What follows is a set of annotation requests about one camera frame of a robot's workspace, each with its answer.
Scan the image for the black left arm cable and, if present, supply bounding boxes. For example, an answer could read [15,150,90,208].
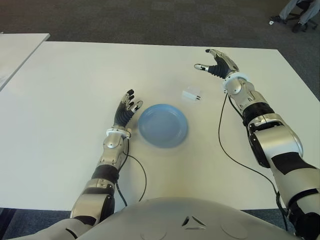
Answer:
[113,139,148,207]

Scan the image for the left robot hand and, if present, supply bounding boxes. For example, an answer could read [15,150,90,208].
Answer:
[113,88,144,129]

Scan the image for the seated person legs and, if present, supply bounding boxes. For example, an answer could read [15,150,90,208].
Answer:
[269,0,318,33]

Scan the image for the white charger plug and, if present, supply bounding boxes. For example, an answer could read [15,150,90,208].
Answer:
[181,86,203,103]

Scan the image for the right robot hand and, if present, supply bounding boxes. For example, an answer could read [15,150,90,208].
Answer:
[194,48,241,80]

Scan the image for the black office chair base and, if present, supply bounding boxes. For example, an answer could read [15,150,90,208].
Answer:
[283,4,317,31]

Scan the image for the blue round plate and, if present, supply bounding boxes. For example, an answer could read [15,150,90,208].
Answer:
[137,103,189,149]

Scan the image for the white side table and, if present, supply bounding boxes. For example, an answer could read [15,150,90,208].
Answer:
[0,33,49,92]

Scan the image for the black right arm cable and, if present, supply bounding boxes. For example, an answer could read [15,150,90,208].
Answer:
[218,92,290,232]

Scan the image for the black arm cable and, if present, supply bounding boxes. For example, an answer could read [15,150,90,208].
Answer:
[113,139,148,207]
[218,92,290,232]

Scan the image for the grey robot torso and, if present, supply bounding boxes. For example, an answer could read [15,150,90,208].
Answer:
[29,196,304,240]

